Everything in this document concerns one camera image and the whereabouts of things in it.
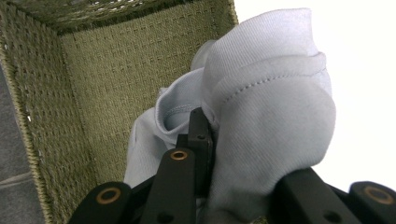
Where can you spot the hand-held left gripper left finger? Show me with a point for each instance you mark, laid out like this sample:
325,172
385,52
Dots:
200,146

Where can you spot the light grey garment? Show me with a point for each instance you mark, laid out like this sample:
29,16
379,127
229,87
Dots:
264,124

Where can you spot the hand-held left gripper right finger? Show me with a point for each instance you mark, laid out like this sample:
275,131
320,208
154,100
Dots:
303,189

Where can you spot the olive woven basket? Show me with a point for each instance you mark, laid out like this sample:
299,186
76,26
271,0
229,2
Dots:
93,77

